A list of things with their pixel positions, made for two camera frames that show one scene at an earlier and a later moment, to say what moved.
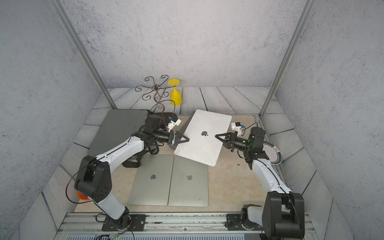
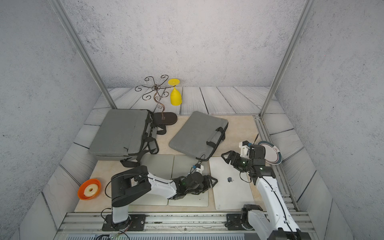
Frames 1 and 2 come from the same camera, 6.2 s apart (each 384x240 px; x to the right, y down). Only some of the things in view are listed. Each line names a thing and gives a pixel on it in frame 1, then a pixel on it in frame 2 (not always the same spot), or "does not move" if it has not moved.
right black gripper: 232,140 -> 234,161
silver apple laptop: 151,183 does not move
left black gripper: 171,135 -> 208,182
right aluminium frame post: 308,8 does not move
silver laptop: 189,183 does not move
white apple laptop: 203,145 -> 232,190
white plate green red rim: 273,153 does not move
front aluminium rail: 166,226 does not move
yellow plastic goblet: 175,95 does not move
